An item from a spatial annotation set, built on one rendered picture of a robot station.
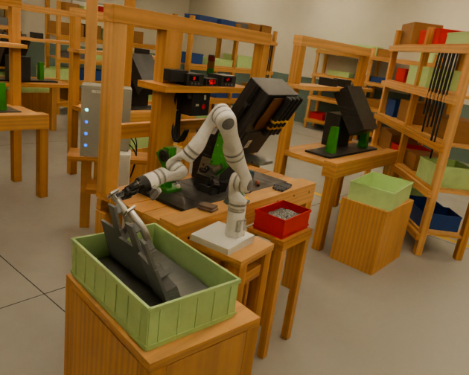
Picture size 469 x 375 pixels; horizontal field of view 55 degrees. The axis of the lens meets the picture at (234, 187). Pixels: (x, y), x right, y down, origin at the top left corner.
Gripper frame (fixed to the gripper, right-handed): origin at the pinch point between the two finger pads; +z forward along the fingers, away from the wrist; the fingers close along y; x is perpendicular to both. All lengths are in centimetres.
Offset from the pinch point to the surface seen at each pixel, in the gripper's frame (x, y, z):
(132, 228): 16.8, 15.1, 8.6
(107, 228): 7.2, -13.6, 5.5
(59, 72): -438, -621, -322
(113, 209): 4.5, 2.5, 5.6
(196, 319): 57, 11, 5
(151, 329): 50, 16, 23
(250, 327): 73, 7, -14
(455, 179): 114, -89, -358
